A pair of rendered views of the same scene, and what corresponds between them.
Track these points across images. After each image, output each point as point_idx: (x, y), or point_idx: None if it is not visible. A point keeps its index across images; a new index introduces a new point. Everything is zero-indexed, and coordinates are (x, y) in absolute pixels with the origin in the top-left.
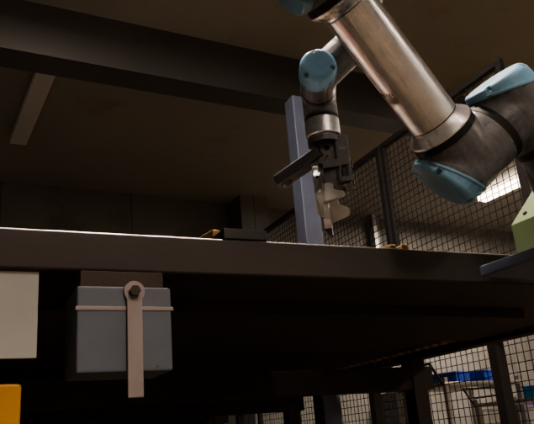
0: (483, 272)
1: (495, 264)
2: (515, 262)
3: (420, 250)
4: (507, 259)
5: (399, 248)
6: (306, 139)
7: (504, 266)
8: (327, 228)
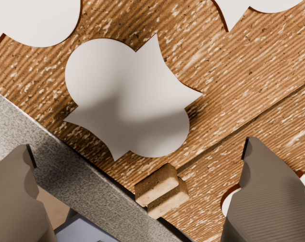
0: (78, 214)
1: (67, 223)
2: (54, 229)
3: (63, 202)
4: (58, 230)
5: (152, 206)
6: None
7: (62, 224)
8: (246, 147)
